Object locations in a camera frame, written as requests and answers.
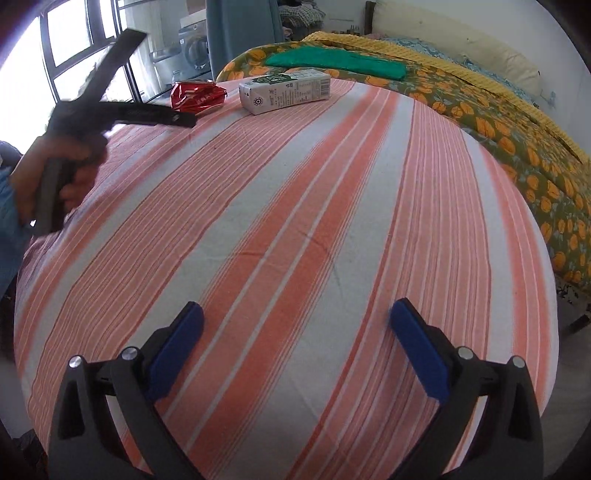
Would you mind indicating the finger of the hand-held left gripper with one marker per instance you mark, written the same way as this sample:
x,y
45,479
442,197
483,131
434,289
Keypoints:
x,y
152,114
115,60

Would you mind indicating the red wrapper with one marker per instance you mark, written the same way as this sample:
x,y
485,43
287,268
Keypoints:
x,y
196,97

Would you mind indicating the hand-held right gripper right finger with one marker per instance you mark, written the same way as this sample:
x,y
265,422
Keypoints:
x,y
420,350

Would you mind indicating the white wall socket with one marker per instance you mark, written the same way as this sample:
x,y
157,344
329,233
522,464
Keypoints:
x,y
547,98

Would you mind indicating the green and white milk carton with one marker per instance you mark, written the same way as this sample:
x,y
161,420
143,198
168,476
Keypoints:
x,y
286,92

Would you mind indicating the blue curtain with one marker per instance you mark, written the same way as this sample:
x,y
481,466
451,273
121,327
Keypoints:
x,y
240,32

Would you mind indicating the black window frame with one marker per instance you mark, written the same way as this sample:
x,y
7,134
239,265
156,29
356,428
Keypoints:
x,y
45,50

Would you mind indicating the grey washing machine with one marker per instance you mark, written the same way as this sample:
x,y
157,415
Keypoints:
x,y
194,46

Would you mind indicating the orange striped tablecloth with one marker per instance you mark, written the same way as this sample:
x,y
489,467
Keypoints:
x,y
300,207

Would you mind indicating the wooden headboard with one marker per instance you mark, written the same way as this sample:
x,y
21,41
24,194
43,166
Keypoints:
x,y
369,16

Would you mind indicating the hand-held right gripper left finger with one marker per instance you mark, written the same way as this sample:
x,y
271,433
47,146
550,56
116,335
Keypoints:
x,y
178,350

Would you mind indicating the pile of clothes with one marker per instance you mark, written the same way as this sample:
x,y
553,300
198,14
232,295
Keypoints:
x,y
300,16

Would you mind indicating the person's left hand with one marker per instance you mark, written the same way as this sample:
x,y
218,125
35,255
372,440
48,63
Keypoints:
x,y
27,180

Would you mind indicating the teal patterned pillow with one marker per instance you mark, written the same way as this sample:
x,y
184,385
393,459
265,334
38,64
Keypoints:
x,y
418,45

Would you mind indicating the green folded cloth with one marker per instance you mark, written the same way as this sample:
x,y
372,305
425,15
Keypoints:
x,y
332,62

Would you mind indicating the cream pillow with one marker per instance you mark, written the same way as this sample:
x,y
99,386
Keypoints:
x,y
438,27

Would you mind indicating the yellow dotted blanket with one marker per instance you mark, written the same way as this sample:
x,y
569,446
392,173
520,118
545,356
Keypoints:
x,y
415,48

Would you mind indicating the person's left forearm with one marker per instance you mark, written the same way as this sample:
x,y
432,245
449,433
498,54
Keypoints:
x,y
9,221

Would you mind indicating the metal basin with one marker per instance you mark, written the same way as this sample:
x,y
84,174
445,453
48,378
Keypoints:
x,y
166,54

